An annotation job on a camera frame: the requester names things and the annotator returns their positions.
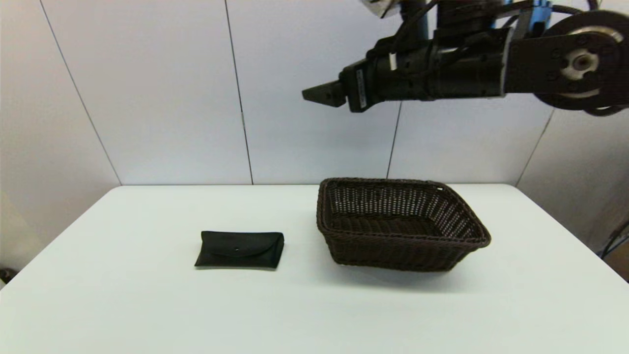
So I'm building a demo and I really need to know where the black leather glasses case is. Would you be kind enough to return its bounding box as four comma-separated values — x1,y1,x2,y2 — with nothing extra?
195,231,285,269

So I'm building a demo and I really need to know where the dark brown wicker basket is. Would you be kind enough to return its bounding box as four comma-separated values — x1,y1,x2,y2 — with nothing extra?
316,177,491,272

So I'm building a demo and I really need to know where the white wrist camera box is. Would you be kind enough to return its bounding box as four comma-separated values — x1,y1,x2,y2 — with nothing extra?
360,0,394,19

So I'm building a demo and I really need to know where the black background cable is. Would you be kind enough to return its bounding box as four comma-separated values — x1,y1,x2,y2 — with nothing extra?
597,220,629,259

